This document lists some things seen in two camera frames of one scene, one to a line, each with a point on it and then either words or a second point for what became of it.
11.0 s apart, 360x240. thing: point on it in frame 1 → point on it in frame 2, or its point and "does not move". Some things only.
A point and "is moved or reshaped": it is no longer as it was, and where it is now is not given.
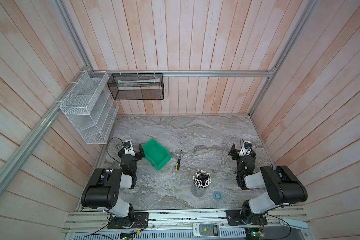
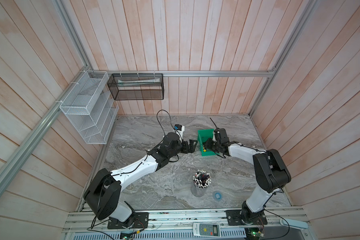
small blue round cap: x=218 y=195 does not move
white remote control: x=206 y=229 does not move
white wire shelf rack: x=90 y=104 does not move
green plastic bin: x=156 y=153 is moved or reshaped
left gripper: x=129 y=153 → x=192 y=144
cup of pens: x=201 y=180 does not move
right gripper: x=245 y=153 → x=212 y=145
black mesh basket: x=136 y=86 does not move
